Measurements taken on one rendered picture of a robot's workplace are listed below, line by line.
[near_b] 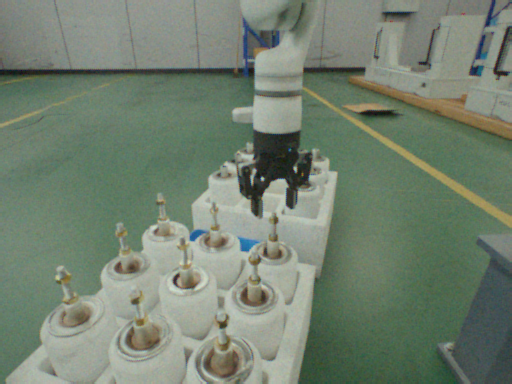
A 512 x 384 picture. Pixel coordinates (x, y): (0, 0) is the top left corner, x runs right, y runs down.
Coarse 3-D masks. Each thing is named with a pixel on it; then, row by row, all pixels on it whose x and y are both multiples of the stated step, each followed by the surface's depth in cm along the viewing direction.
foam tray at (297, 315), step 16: (192, 256) 74; (304, 272) 66; (304, 288) 61; (160, 304) 58; (224, 304) 60; (304, 304) 58; (128, 320) 55; (288, 320) 55; (304, 320) 57; (208, 336) 52; (288, 336) 52; (304, 336) 63; (192, 352) 50; (288, 352) 49; (32, 368) 47; (48, 368) 49; (272, 368) 47; (288, 368) 47
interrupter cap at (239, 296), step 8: (264, 280) 53; (240, 288) 51; (264, 288) 51; (272, 288) 51; (232, 296) 49; (240, 296) 50; (264, 296) 50; (272, 296) 50; (240, 304) 48; (248, 304) 48; (256, 304) 48; (264, 304) 48; (272, 304) 48; (248, 312) 47; (256, 312) 47; (264, 312) 47
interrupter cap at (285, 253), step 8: (256, 248) 61; (264, 248) 61; (280, 248) 61; (288, 248) 61; (264, 256) 59; (272, 256) 59; (280, 256) 59; (288, 256) 59; (272, 264) 57; (280, 264) 57
